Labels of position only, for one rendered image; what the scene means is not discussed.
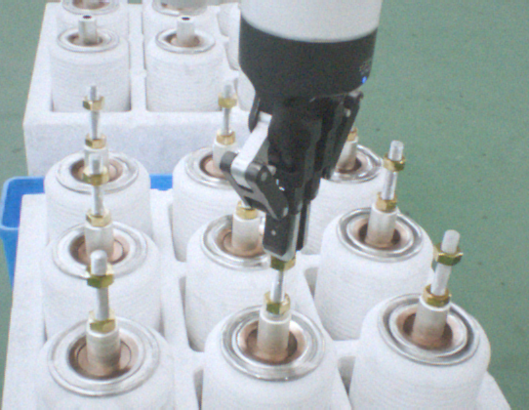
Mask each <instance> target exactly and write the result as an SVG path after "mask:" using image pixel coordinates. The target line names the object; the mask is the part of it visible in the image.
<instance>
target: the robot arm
mask: <svg viewBox="0 0 529 410"><path fill-rule="evenodd" d="M160 1H161V2H163V3H165V4H167V5H171V6H174V7H178V8H196V7H204V6H211V5H220V4H226V3H235V2H237V3H240V17H239V31H238V48H237V62H238V65H239V68H240V69H241V71H242V72H243V73H244V74H245V75H246V77H247V79H248V80H249V82H251V84H252V86H253V87H254V90H255V96H254V100H253V103H252V106H251V109H250V112H249V114H248V119H247V126H248V130H249V132H250V133H251V135H250V136H249V138H248V140H247V142H246V143H245V145H244V146H243V148H242V150H241V151H240V152H239V153H236V152H231V151H227V152H225V153H224V154H223V156H222V158H221V161H220V165H219V166H220V170H221V172H222V173H224V175H225V177H226V178H227V181H228V182H229V183H230V184H231V186H232V187H233V188H234V190H235V191H236V193H237V195H238V196H239V197H240V199H241V200H242V202H243V203H244V204H245V205H246V206H247V207H249V208H251V209H257V210H258V211H260V212H263V213H265V221H264V236H263V249H264V251H265V252H266V253H268V254H270V255H272V256H274V257H276V258H277V259H279V260H282V261H284V262H289V261H290V260H291V259H292V258H293V257H295V256H296V254H297V251H301V250H302V249H303V248H304V247H305V246H306V244H307V232H308V223H309V215H310V206H311V201H313V200H314V199H315V198H316V197H317V194H318V192H319V187H320V182H321V179H323V180H326V181H328V180H329V179H330V178H331V176H332V175H333V174H334V171H335V168H336V166H337V164H338V160H339V157H340V155H341V152H342V151H343V149H344V146H345V144H346V141H347V136H348V134H349V132H350V130H351V127H352V125H353V122H354V121H355V119H356V116H357V114H358V110H359V107H360V106H361V105H362V103H363V95H362V93H360V92H355V90H356V89H358V88H359V87H360V86H361V85H363V84H364V83H365V82H367V80H368V77H369V75H370V72H371V67H372V61H373V57H374V51H375V45H376V40H377V34H378V29H379V16H380V10H381V6H382V0H160ZM277 180H278V182H277ZM280 188H283V189H284V190H283V189H280Z"/></svg>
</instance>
